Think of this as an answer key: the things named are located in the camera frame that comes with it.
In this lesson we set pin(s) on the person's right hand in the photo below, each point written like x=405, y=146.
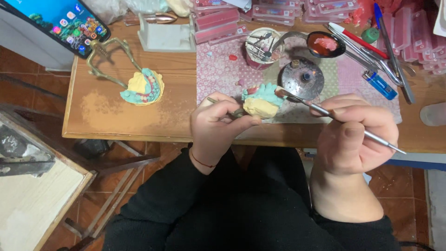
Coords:
x=362, y=150

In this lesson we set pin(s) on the person's left hand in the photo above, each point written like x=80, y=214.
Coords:
x=209, y=129

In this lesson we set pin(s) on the brass articulator piece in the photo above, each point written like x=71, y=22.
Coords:
x=237, y=112

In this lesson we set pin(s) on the yellow and teal dental cast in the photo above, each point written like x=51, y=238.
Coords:
x=263, y=103

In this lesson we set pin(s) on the metal wax carving tool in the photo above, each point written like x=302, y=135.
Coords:
x=306, y=103

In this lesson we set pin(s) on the pink patterned cloth mat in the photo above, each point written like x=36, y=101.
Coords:
x=219, y=73

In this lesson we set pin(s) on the blue lighter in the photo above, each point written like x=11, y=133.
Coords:
x=380, y=84

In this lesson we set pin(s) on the small red wax bit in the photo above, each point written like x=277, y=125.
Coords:
x=233, y=57

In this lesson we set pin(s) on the yellow teal cast with teeth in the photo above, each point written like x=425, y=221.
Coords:
x=143, y=87

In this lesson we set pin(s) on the translucent plastic bottle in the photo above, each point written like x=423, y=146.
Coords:
x=433, y=114

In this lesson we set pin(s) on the white cup with pink rim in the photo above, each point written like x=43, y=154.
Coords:
x=259, y=61

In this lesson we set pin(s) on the metal forceps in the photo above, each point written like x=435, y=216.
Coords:
x=379, y=64

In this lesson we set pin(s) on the metal alcohol burner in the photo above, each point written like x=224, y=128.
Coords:
x=302, y=78

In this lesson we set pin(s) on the person's black clothing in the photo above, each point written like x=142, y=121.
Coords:
x=244, y=216

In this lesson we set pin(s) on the bundle of metal dental burs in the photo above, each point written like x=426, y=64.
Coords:
x=261, y=47

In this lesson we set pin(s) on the white plaster block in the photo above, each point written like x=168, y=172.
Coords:
x=167, y=36

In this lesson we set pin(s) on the blue pen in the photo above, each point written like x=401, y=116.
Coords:
x=390, y=52

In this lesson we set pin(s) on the stack of pink tooth boxes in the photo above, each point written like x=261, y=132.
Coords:
x=217, y=24

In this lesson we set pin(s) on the red and white pen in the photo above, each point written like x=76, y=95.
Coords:
x=362, y=42

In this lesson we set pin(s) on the metal spoon with pink wax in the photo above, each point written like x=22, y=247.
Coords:
x=324, y=44

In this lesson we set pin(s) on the green bottle cap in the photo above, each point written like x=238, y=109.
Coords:
x=370, y=35

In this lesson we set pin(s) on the copper metallic torch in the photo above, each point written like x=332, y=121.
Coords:
x=156, y=18

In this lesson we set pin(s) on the pile of pink tooth boxes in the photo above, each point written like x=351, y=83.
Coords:
x=421, y=41

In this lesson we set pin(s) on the red wax scraps heap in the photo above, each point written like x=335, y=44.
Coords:
x=362, y=12

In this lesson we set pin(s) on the clear plastic bags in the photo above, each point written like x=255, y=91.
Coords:
x=139, y=6

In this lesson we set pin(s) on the row of pink tooth boxes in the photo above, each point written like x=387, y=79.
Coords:
x=303, y=10

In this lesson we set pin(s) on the black smartphone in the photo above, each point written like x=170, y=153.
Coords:
x=66, y=24

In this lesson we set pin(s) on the wooden side table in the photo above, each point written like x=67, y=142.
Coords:
x=31, y=198

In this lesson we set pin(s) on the wooden chair frame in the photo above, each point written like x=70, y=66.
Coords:
x=115, y=195

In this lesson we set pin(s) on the brass dental articulator frame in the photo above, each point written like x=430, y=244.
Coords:
x=104, y=52

